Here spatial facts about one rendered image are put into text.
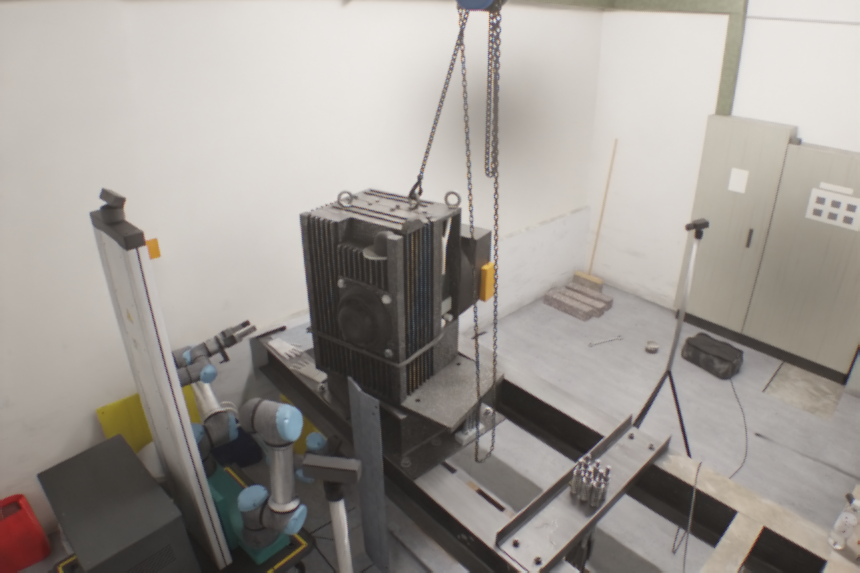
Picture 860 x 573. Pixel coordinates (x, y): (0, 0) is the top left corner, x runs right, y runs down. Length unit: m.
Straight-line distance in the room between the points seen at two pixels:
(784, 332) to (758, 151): 1.37
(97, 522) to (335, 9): 2.56
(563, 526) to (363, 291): 1.13
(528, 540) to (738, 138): 3.21
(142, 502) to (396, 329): 1.09
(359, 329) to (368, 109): 1.57
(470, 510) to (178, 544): 1.05
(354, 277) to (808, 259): 3.28
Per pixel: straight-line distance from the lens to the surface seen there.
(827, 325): 4.48
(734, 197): 4.38
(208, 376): 2.39
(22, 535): 3.18
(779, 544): 2.51
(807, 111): 4.41
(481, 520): 2.10
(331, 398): 2.62
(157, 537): 2.06
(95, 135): 2.57
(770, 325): 4.59
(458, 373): 2.36
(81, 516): 2.18
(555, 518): 2.14
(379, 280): 1.97
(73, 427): 3.06
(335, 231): 2.05
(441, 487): 2.20
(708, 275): 4.61
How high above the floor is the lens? 2.29
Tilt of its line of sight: 23 degrees down
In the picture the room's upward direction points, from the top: straight up
